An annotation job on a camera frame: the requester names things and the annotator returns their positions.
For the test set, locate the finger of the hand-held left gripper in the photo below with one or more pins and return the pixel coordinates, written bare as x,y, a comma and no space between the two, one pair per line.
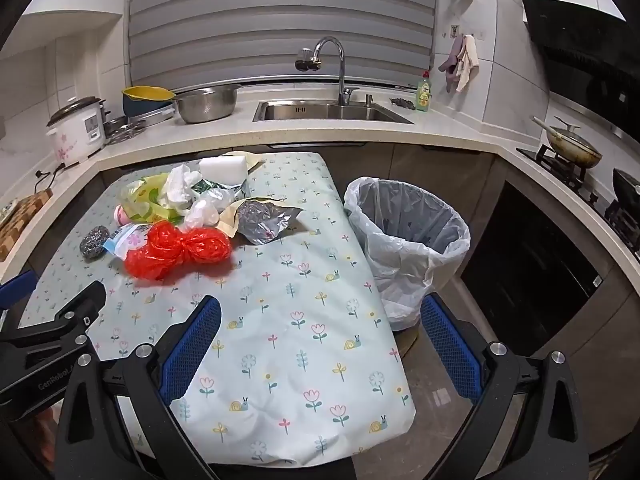
17,287
75,312

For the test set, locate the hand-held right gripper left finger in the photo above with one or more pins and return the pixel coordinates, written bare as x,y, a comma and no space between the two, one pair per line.
192,347

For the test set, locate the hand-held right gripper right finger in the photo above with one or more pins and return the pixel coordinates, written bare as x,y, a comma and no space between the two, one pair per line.
450,350

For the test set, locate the blue and white wrapper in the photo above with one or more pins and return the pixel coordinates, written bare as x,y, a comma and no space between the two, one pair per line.
125,239

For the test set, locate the red plastic bag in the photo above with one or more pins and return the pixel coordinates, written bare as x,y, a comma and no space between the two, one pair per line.
170,250

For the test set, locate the trash bin with white bag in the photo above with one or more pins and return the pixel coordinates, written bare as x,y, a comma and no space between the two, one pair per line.
405,240

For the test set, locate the yellow-green plastic bag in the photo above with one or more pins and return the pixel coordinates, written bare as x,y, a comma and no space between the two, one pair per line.
145,200

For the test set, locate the white paper towel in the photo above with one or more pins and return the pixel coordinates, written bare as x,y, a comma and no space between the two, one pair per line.
202,212
177,185

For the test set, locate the silver foil wrapper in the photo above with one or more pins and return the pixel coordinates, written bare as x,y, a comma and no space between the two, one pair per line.
265,225

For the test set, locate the green foil wrapper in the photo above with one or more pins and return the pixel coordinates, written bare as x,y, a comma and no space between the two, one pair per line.
225,192

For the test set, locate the wooden cutting board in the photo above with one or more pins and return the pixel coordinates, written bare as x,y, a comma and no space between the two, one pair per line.
25,220

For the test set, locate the steel wool scrubber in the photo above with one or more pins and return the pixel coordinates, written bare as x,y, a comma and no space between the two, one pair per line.
94,244

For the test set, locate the pink paper cup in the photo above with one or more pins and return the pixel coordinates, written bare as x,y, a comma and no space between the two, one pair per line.
121,215

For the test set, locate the floral printed tablecloth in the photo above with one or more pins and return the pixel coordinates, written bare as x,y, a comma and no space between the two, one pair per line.
300,360

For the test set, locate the built-in black oven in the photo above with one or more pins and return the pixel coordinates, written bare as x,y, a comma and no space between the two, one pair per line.
530,270

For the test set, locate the white rice cooker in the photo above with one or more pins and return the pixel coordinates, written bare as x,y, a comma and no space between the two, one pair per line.
75,135

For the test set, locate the white sponge block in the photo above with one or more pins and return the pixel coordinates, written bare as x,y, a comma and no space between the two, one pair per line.
222,167

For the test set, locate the beige packet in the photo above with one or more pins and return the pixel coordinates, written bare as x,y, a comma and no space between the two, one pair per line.
256,161

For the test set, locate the black gas stove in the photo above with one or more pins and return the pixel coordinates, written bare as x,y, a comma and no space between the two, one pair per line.
565,170

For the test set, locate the yellow and blue basin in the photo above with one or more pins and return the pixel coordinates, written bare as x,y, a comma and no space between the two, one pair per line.
145,94

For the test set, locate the wok with glass lid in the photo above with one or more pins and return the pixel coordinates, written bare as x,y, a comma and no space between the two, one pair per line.
575,147

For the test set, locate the black wok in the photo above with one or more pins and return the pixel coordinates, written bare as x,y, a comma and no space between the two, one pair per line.
629,187

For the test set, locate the stainless steel colander bowl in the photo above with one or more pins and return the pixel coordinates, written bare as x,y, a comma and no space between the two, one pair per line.
205,105

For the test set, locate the dark scouring pad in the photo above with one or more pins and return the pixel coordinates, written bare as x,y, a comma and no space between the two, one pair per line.
402,103

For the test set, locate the green dish soap bottle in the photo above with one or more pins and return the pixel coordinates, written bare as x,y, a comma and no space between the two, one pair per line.
424,95

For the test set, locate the stainless steel sink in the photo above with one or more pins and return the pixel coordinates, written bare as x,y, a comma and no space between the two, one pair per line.
325,111

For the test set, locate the purple hanging cloth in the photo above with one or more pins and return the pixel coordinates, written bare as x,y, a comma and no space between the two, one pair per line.
452,60

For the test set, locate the cream hanging cloth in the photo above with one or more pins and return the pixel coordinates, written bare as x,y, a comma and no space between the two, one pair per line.
469,60

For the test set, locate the chrome faucet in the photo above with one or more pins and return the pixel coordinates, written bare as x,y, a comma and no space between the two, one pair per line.
341,60

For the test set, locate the black range hood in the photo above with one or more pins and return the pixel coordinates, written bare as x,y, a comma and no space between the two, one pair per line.
585,60

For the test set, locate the grey window blind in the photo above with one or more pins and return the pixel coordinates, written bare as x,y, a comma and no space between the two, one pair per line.
280,10

